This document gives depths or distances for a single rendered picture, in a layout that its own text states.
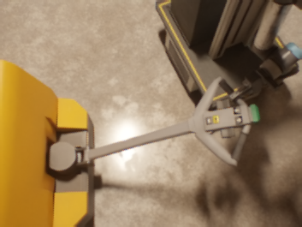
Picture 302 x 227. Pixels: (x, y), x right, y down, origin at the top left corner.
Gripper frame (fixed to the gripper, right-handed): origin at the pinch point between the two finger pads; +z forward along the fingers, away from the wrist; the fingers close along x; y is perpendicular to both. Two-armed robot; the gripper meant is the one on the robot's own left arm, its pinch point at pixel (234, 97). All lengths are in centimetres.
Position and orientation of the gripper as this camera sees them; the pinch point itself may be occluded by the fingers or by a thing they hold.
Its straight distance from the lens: 157.1
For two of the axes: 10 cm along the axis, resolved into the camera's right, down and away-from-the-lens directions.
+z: -7.7, 6.3, 1.1
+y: -5.2, -7.2, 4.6
